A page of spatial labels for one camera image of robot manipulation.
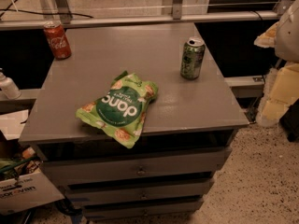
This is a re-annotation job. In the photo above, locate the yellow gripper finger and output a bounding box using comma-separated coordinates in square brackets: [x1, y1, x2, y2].
[254, 22, 278, 49]
[255, 62, 299, 127]

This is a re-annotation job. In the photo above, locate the green rice chip bag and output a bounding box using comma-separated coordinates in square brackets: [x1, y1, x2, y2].
[76, 71, 159, 148]

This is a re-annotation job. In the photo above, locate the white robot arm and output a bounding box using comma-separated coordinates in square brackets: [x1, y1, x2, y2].
[254, 0, 299, 127]

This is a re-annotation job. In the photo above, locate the green soda can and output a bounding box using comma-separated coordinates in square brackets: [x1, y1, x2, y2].
[180, 36, 206, 80]

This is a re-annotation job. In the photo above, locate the red coke can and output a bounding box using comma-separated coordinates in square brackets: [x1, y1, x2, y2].
[44, 21, 72, 60]

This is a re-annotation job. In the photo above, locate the grey drawer cabinet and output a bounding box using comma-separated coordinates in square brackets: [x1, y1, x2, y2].
[20, 23, 248, 220]

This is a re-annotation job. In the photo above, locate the white spray bottle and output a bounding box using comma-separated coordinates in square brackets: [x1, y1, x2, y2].
[0, 68, 21, 99]

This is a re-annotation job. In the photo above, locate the white cardboard box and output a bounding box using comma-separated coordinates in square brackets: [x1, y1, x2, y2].
[0, 131, 65, 217]

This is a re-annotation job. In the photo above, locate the metal frame rail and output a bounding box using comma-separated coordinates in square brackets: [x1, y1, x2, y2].
[0, 0, 295, 30]

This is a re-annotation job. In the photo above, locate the black cable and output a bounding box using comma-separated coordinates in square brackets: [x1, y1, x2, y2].
[0, 0, 94, 20]

